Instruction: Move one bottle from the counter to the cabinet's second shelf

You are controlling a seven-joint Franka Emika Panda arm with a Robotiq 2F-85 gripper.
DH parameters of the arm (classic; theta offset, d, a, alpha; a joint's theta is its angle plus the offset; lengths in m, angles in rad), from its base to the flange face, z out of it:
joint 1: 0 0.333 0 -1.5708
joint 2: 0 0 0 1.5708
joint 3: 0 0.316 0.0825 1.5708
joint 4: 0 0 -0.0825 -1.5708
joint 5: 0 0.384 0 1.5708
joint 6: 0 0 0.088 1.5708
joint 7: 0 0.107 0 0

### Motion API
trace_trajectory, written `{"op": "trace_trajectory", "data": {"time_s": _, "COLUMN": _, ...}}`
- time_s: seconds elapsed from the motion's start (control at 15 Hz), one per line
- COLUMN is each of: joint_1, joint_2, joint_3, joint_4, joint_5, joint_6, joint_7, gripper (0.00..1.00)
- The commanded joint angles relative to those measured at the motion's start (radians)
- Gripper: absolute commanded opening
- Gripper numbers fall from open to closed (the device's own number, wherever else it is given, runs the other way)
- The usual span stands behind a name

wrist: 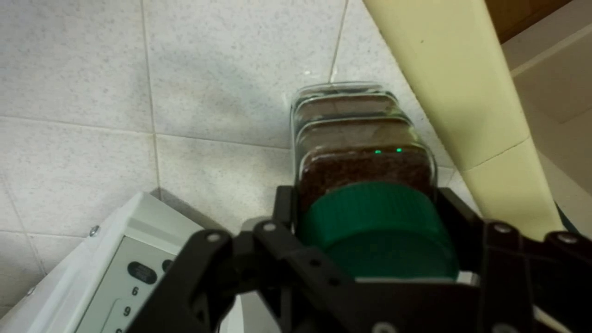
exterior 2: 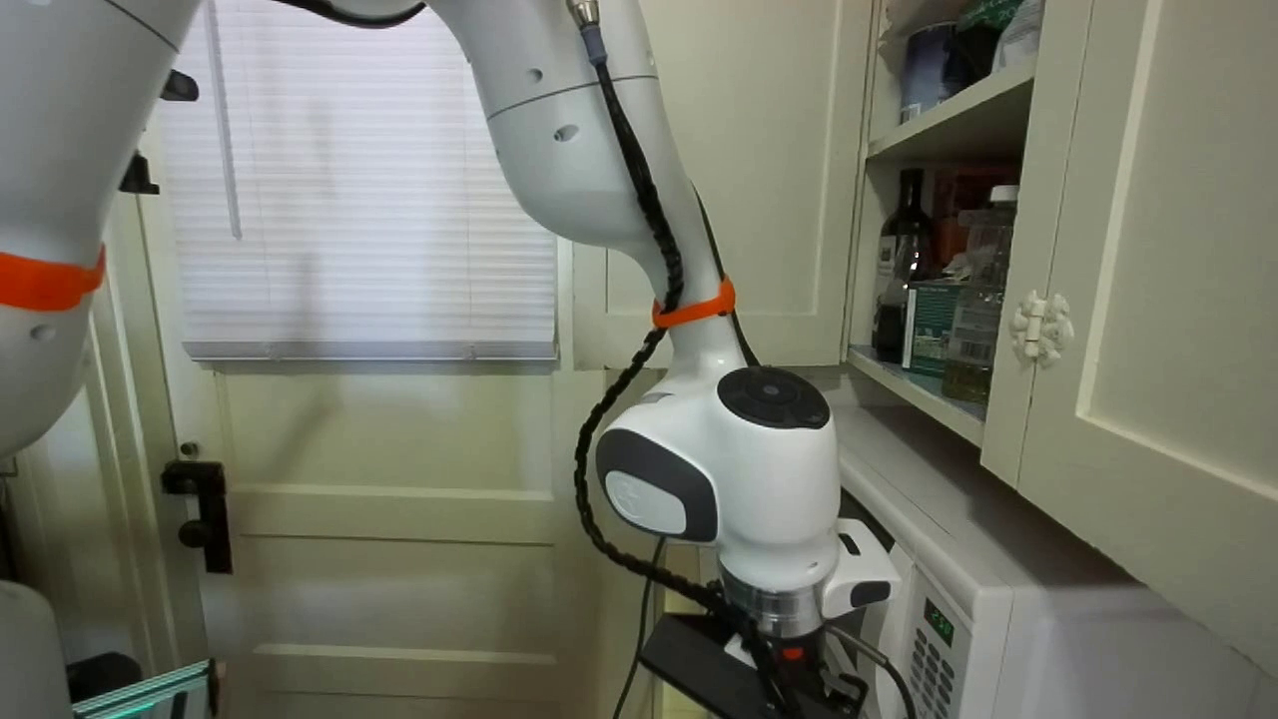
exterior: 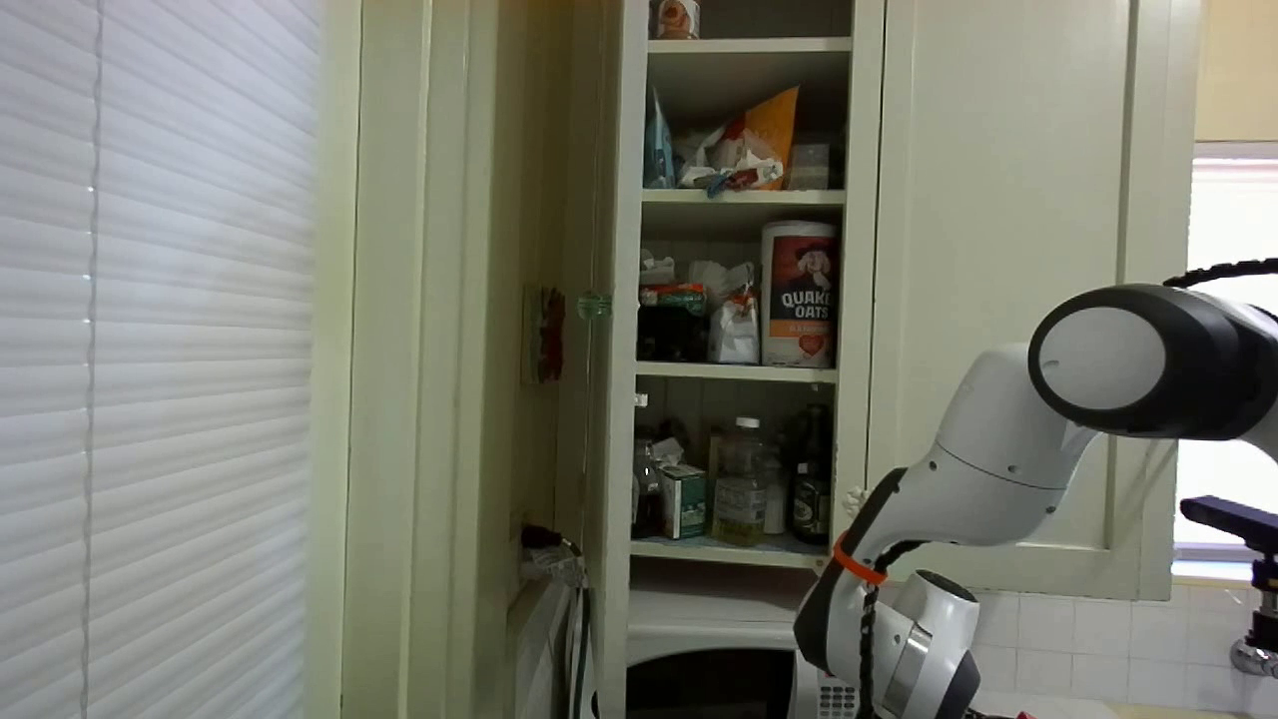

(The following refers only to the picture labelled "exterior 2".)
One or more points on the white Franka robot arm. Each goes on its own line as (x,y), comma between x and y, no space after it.
(774,492)

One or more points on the red food package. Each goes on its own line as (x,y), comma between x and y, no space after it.
(961,203)

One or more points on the white window blind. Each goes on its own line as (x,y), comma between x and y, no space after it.
(332,203)

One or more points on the dark blue bag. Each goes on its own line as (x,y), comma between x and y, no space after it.
(943,66)

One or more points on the black bar camera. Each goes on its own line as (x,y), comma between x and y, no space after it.
(184,87)

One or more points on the cream panelled cabinet door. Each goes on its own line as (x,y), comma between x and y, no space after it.
(783,163)

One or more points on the black camera clamp arm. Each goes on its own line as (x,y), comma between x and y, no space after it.
(143,176)

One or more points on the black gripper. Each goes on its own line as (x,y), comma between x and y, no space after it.
(820,691)

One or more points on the cream panelled room door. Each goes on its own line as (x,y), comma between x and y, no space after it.
(401,441)

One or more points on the dark glass wine bottle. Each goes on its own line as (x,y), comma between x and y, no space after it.
(903,243)

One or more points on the black door latch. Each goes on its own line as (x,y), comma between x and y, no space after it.
(212,514)

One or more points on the cream cabinet door with knob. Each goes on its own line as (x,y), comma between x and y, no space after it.
(1170,267)

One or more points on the clear bottle white cap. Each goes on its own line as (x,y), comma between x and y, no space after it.
(983,285)

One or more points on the white flower cabinet knob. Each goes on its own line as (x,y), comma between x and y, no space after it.
(1041,330)

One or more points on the white microwave oven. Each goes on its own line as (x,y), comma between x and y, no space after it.
(1041,573)

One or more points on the cream cabinet frame with shelves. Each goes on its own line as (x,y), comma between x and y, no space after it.
(961,123)

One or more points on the green and white box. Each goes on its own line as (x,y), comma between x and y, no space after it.
(933,327)

